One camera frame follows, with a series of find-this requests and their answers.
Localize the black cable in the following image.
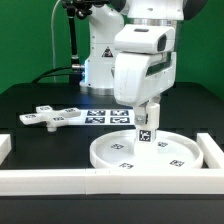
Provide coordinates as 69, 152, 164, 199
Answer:
31, 65, 74, 84

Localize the white marker sheet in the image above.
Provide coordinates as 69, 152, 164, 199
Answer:
69, 109, 134, 126

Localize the white fence rail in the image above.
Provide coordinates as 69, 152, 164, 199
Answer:
0, 134, 12, 165
0, 169, 224, 196
196, 133, 224, 169

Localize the white cross-shaped table base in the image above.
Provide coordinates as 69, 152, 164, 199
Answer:
19, 105, 81, 132

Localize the white round table top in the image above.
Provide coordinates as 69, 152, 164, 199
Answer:
90, 129, 203, 171

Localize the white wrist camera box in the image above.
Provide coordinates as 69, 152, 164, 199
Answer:
114, 24, 175, 54

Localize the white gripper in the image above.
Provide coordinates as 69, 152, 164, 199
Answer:
114, 52, 176, 125

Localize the white fence left rail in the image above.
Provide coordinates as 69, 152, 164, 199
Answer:
0, 134, 12, 165

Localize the white fence front rail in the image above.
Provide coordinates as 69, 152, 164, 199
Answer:
0, 169, 224, 196

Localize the black camera stand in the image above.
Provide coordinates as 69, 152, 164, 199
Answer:
61, 0, 109, 85

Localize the white cable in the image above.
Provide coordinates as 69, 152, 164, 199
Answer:
50, 0, 63, 84

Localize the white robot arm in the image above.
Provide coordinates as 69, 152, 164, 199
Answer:
81, 0, 208, 128

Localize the white fence right rail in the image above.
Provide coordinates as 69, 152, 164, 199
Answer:
196, 133, 224, 169

